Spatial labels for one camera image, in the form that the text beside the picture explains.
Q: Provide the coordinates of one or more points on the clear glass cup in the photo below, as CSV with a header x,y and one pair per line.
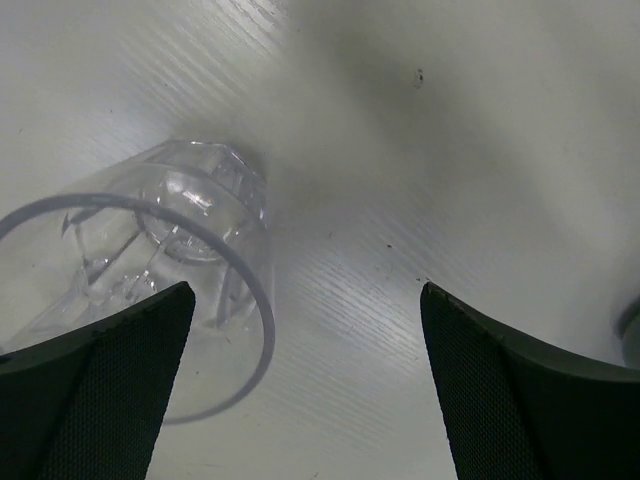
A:
x,y
629,329
182,211

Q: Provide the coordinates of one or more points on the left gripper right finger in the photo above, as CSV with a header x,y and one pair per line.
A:
x,y
515,407

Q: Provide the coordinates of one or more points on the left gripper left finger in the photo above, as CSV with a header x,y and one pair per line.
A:
x,y
89,404

